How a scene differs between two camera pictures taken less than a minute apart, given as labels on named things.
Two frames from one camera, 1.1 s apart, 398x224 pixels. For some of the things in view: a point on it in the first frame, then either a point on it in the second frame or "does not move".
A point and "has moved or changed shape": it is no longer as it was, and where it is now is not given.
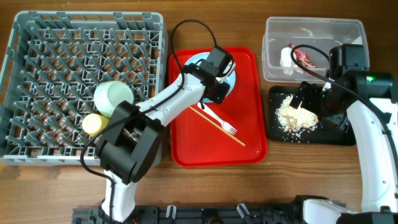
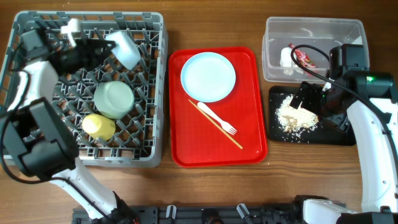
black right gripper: x=313 y=90 does not move
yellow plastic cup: x=93 y=123 does not move
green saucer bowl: x=109 y=95 does not move
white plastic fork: x=226 y=125 does not move
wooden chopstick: x=232 y=136 has moved or changed shape
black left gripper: x=219 y=96 → x=93 y=45
